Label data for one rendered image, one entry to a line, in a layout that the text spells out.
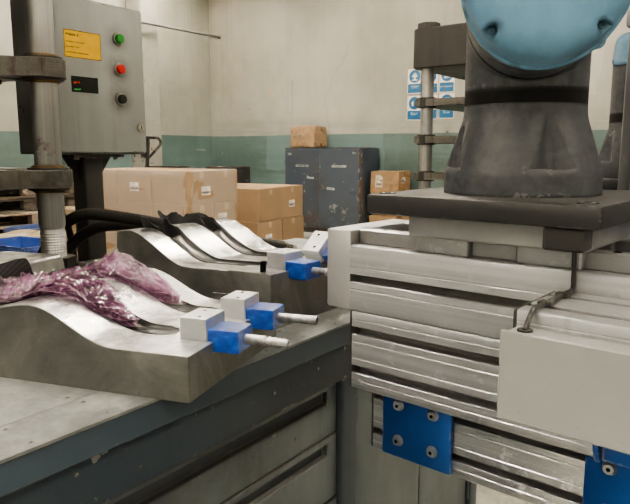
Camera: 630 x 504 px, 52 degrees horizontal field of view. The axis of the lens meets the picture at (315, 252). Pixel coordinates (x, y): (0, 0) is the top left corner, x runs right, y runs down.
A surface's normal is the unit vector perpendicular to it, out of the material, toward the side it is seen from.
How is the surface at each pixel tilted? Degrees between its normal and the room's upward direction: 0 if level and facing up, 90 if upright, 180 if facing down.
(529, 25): 97
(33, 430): 0
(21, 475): 90
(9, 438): 0
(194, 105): 90
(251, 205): 90
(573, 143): 73
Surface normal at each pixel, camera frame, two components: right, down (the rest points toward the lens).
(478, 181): -0.73, 0.11
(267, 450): 0.81, 0.09
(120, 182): -0.54, 0.16
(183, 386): -0.32, 0.15
